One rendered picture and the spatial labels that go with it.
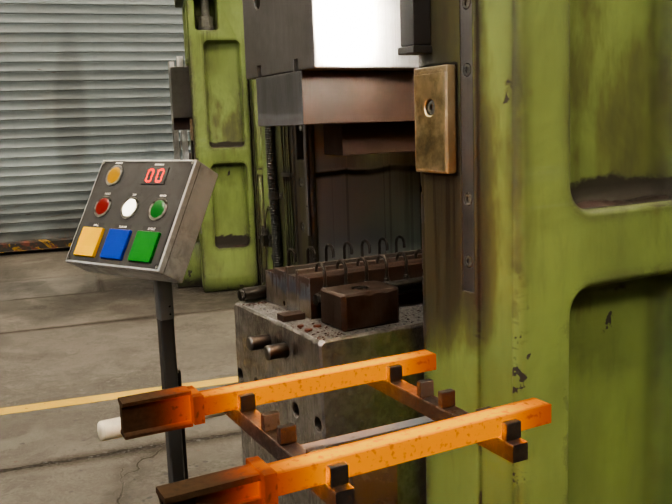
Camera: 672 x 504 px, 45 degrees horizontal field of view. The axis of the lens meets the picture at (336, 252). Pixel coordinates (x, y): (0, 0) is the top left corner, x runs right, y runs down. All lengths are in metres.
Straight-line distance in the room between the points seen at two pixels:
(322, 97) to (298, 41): 0.11
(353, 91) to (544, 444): 0.70
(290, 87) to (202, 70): 4.84
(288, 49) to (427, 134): 0.32
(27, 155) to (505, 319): 8.34
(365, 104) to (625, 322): 0.60
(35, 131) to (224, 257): 3.59
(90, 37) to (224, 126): 3.36
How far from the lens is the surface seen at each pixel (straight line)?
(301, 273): 1.53
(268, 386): 1.02
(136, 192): 2.00
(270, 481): 0.77
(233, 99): 6.38
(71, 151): 9.35
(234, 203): 6.40
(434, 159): 1.32
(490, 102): 1.26
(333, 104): 1.48
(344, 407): 1.40
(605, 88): 1.41
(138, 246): 1.90
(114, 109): 9.37
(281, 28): 1.53
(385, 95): 1.54
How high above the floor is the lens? 1.27
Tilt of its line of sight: 9 degrees down
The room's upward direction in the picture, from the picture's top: 2 degrees counter-clockwise
